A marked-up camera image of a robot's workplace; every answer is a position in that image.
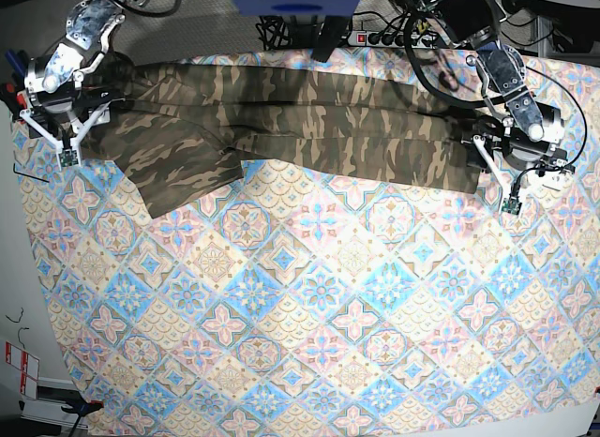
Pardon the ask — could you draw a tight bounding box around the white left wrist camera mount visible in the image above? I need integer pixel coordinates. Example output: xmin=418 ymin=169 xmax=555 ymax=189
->
xmin=473 ymin=135 xmax=522 ymax=216

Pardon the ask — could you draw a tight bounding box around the white power strip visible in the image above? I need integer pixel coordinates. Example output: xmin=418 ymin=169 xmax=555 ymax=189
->
xmin=347 ymin=31 xmax=444 ymax=49

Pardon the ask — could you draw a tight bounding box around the camouflage T-shirt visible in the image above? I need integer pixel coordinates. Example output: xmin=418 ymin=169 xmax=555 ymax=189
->
xmin=82 ymin=62 xmax=479 ymax=218

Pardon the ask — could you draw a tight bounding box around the black orange clamp upper left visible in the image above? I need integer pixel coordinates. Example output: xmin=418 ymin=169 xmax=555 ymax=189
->
xmin=1 ymin=49 xmax=28 ymax=123

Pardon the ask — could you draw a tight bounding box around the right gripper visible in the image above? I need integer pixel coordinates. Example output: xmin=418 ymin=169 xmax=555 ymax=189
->
xmin=18 ymin=87 xmax=113 ymax=137

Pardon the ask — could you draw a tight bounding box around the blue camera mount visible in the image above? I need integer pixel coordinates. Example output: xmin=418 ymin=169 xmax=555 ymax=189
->
xmin=232 ymin=0 xmax=360 ymax=16

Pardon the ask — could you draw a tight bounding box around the red white label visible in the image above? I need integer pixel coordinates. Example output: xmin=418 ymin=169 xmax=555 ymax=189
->
xmin=1 ymin=340 xmax=40 ymax=399

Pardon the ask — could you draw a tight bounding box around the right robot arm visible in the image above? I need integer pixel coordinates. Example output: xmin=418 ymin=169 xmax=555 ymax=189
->
xmin=23 ymin=0 xmax=148 ymax=131

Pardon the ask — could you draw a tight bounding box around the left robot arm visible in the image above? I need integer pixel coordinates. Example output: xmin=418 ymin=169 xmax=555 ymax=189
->
xmin=396 ymin=0 xmax=576 ymax=173

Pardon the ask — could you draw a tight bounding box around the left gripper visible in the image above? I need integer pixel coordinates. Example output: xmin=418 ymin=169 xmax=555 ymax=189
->
xmin=461 ymin=122 xmax=568 ymax=173

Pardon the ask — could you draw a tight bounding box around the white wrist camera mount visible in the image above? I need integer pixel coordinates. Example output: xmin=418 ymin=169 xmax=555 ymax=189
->
xmin=473 ymin=135 xmax=522 ymax=216
xmin=19 ymin=103 xmax=110 ymax=170

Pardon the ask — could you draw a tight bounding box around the patterned tablecloth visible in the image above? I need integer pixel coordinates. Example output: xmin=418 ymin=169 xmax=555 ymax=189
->
xmin=11 ymin=58 xmax=599 ymax=436

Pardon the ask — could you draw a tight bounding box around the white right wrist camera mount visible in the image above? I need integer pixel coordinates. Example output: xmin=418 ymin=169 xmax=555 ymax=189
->
xmin=19 ymin=103 xmax=110 ymax=170

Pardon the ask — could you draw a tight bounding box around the black clamp lower left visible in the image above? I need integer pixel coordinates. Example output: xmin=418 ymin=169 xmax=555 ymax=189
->
xmin=61 ymin=399 xmax=104 ymax=437

